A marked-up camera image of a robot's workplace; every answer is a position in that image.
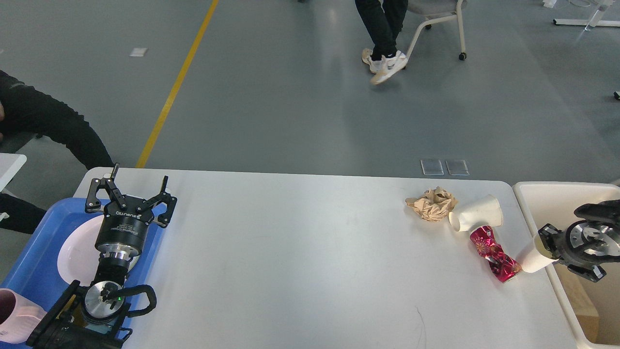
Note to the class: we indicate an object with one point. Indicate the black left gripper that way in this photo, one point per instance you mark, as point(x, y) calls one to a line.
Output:
point(123, 228)

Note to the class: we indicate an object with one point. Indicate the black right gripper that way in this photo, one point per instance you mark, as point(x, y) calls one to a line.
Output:
point(583, 246)

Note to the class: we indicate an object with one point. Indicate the white paper cup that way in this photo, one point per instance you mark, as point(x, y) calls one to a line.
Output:
point(469, 216)
point(533, 256)

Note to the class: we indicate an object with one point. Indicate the crushed red can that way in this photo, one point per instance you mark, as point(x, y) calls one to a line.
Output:
point(502, 266)

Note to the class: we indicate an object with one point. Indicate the pink plate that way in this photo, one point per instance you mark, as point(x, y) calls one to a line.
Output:
point(79, 259)

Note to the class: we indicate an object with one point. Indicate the brown paper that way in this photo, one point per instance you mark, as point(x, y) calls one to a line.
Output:
point(434, 205)

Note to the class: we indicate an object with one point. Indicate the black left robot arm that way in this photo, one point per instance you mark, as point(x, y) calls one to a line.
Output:
point(92, 317)

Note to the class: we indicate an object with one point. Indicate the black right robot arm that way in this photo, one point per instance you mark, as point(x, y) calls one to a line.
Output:
point(606, 211)

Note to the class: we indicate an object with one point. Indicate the beige plastic bin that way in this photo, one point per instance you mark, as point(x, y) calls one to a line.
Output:
point(555, 202)

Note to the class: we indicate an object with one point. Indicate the white paper cup lying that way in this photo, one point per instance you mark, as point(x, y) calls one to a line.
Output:
point(469, 216)

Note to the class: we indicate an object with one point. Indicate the blue plastic tray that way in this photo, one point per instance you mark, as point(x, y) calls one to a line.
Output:
point(35, 275)

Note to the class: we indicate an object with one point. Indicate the white side table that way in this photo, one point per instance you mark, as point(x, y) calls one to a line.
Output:
point(10, 164)

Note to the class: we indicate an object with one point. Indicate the seated person in black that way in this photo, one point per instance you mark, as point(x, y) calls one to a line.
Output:
point(25, 109)

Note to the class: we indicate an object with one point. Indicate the metal floor plate right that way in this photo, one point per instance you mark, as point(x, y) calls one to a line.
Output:
point(457, 167)

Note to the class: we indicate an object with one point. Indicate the metal floor plate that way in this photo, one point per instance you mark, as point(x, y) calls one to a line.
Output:
point(457, 167)
point(432, 167)

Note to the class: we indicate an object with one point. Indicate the pink mug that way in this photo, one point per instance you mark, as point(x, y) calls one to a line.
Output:
point(18, 316)

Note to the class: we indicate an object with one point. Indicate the metal floor plate left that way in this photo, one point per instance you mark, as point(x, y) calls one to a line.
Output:
point(432, 167)

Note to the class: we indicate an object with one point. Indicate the white floor stand base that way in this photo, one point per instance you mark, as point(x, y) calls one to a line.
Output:
point(586, 14)

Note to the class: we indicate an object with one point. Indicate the white rolling chair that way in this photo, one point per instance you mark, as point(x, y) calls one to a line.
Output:
point(438, 11)

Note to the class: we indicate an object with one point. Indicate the person with white sneakers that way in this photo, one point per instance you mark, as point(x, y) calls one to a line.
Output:
point(383, 20)

